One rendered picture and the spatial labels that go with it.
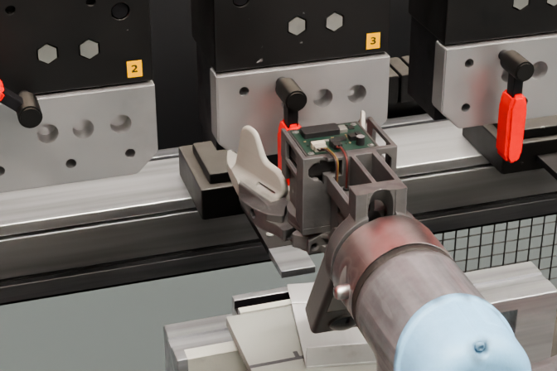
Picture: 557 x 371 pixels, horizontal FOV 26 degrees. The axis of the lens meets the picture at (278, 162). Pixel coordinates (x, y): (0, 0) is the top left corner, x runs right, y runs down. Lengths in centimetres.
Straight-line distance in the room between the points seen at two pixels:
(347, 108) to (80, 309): 197
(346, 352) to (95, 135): 29
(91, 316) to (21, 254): 158
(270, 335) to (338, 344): 8
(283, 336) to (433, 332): 41
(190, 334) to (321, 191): 34
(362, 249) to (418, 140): 71
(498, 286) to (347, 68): 34
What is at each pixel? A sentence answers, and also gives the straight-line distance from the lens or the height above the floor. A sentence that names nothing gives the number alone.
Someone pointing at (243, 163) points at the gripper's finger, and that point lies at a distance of 94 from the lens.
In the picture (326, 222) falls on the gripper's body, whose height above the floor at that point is 120.
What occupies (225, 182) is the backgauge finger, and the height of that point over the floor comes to 102.
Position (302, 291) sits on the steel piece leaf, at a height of 100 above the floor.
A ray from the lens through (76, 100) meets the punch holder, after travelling 95.
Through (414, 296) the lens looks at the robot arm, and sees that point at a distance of 72.
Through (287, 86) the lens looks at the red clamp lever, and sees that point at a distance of 96.
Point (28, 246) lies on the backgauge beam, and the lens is 133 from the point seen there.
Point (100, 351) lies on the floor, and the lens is 279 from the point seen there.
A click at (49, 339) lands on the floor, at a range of 284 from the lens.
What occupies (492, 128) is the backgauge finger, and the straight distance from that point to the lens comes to 143.
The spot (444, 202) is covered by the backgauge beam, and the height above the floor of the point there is 93.
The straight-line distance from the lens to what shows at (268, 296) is 115.
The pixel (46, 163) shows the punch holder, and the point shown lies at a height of 120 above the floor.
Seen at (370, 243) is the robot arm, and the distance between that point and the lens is 77.
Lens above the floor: 164
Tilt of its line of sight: 27 degrees down
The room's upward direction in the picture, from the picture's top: straight up
